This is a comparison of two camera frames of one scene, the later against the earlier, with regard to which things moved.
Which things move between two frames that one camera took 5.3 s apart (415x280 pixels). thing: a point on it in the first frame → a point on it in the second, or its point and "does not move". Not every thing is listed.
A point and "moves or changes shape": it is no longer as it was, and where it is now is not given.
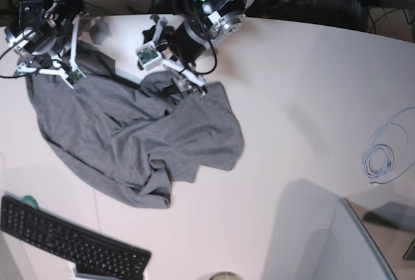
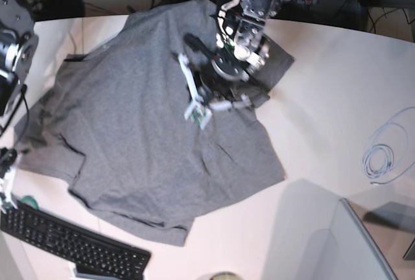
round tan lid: x=224 y=275 does not move
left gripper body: x=50 y=50 → x=7 y=179
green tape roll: x=30 y=200 does not move
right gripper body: x=184 y=46 → x=204 y=102
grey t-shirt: x=128 y=140 moves or changes shape
